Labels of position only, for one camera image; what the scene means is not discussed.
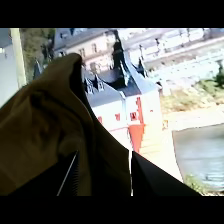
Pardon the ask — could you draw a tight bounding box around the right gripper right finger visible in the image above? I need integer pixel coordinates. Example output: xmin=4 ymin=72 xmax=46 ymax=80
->
xmin=130 ymin=150 xmax=202 ymax=197

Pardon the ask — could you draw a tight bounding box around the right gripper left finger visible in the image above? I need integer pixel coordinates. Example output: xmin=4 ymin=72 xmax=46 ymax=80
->
xmin=9 ymin=150 xmax=81 ymax=197

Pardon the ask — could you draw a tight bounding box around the olive brown garment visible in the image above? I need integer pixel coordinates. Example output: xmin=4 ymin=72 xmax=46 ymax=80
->
xmin=0 ymin=52 xmax=133 ymax=197

